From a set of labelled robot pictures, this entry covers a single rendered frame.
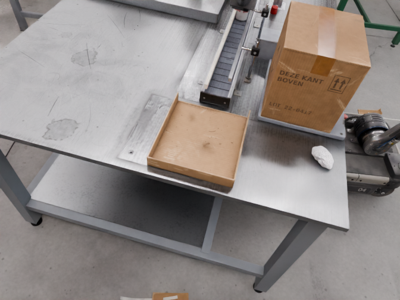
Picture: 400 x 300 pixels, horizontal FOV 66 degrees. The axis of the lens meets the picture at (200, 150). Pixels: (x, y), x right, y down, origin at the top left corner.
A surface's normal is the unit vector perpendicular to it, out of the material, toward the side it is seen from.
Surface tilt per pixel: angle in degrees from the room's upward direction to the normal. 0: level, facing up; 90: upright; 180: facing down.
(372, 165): 0
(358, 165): 0
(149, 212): 0
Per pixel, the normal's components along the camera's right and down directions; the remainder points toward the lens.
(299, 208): 0.09, -0.63
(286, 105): -0.26, 0.74
